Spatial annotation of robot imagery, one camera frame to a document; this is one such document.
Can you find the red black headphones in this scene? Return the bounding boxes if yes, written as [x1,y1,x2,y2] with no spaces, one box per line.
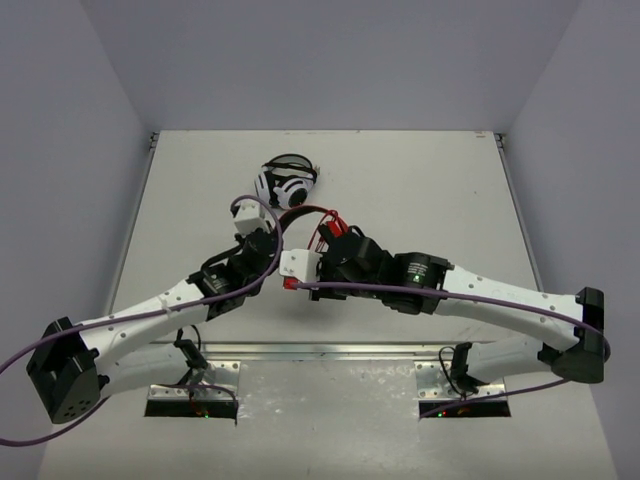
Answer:
[278,204,349,245]

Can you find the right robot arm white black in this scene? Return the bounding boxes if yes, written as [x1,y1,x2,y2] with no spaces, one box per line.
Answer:
[311,226,610,392]

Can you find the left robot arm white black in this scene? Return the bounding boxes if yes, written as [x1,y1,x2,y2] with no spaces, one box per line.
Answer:
[26,227,283,425]

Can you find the white black headphones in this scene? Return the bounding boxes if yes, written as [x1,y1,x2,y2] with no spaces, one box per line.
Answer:
[254,153,319,210]

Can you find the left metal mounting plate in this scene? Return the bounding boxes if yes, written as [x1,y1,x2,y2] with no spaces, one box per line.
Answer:
[147,358,242,402]

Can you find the metal mounting plate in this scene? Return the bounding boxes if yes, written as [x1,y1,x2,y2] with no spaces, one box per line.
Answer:
[414,359,509,401]
[147,358,242,402]

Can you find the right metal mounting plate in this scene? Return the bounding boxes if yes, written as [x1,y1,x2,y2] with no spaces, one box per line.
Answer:
[414,359,509,401]

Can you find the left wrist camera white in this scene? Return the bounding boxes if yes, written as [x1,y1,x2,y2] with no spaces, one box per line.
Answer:
[231,199,268,237]

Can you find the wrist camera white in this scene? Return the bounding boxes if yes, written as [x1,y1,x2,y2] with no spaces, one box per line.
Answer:
[231,199,268,237]
[278,249,322,290]

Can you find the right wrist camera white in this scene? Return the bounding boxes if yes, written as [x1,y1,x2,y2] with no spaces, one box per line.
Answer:
[278,249,322,290]

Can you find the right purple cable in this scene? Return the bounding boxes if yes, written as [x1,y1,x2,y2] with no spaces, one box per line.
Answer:
[292,282,612,419]

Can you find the purple cable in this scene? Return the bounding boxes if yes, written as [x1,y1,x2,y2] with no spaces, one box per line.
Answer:
[292,282,612,419]
[0,194,286,446]

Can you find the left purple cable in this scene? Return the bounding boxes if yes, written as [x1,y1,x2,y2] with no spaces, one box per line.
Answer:
[0,194,286,446]

